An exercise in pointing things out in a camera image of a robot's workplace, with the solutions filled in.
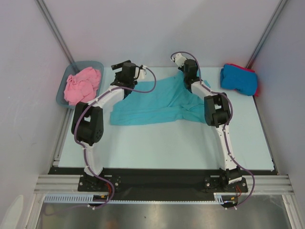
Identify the teal t shirt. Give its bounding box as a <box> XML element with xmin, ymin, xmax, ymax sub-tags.
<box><xmin>110</xmin><ymin>73</ymin><xmax>206</xmax><ymax>125</ymax></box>

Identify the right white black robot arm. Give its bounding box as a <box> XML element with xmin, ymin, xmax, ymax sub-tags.
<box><xmin>176</xmin><ymin>57</ymin><xmax>242</xmax><ymax>191</ymax></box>

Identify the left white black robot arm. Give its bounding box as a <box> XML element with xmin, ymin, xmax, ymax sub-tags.
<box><xmin>71</xmin><ymin>60</ymin><xmax>144</xmax><ymax>191</ymax></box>

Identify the pink crumpled t shirt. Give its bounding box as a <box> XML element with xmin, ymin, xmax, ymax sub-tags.
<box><xmin>64</xmin><ymin>67</ymin><xmax>102</xmax><ymax>105</ymax></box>

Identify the blue folded t shirt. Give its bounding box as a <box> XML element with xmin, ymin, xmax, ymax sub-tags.
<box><xmin>220</xmin><ymin>63</ymin><xmax>258</xmax><ymax>96</ymax></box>

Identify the grey plastic basket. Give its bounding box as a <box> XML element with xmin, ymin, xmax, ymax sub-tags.
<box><xmin>56</xmin><ymin>61</ymin><xmax>104</xmax><ymax>109</ymax></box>

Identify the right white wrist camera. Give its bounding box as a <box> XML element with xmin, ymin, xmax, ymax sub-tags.
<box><xmin>171</xmin><ymin>52</ymin><xmax>187</xmax><ymax>67</ymax></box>

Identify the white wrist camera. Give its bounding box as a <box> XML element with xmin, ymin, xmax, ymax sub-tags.
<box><xmin>171</xmin><ymin>52</ymin><xmax>187</xmax><ymax>67</ymax></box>
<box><xmin>137</xmin><ymin>65</ymin><xmax>147</xmax><ymax>80</ymax></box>

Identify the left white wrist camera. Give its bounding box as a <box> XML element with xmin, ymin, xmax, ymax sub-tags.
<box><xmin>137</xmin><ymin>65</ymin><xmax>147</xmax><ymax>80</ymax></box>

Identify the left corner aluminium post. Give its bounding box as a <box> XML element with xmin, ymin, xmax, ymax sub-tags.
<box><xmin>35</xmin><ymin>0</ymin><xmax>74</xmax><ymax>63</ymax></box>

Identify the corner aluminium post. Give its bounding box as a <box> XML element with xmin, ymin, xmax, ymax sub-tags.
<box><xmin>245</xmin><ymin>0</ymin><xmax>290</xmax><ymax>69</ymax></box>
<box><xmin>35</xmin><ymin>0</ymin><xmax>74</xmax><ymax>63</ymax></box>

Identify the right corner aluminium post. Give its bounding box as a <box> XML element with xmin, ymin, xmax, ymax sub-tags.
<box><xmin>245</xmin><ymin>0</ymin><xmax>290</xmax><ymax>69</ymax></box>

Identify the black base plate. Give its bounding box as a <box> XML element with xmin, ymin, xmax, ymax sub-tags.
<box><xmin>48</xmin><ymin>167</ymin><xmax>277</xmax><ymax>201</ymax></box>

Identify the grey slotted cable duct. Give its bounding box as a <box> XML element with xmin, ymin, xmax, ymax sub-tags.
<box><xmin>44</xmin><ymin>194</ymin><xmax>236</xmax><ymax>205</ymax></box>

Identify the aluminium frame rail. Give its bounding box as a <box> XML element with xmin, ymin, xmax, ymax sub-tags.
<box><xmin>34</xmin><ymin>175</ymin><xmax>294</xmax><ymax>195</ymax></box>

